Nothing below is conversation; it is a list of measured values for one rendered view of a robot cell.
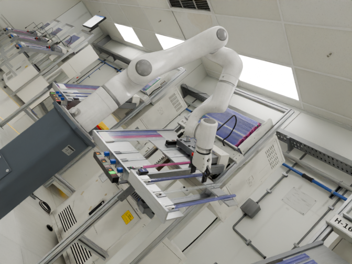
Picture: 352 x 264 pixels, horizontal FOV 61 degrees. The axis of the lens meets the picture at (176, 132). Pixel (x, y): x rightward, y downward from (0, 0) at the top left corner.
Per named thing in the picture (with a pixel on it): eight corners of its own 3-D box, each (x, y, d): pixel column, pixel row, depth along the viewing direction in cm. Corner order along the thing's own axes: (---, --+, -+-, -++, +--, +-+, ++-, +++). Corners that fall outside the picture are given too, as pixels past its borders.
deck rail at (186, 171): (129, 185, 168) (130, 176, 166) (127, 184, 169) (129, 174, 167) (222, 173, 207) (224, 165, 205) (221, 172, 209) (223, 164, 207)
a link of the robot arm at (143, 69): (132, 91, 139) (137, 86, 123) (121, 67, 138) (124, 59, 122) (222, 51, 150) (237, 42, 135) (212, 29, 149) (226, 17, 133)
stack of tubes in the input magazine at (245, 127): (235, 146, 209) (261, 121, 214) (194, 121, 248) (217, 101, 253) (240, 157, 217) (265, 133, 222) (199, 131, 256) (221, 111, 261)
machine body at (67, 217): (63, 292, 172) (144, 216, 183) (42, 219, 225) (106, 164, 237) (123, 322, 211) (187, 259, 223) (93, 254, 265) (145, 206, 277)
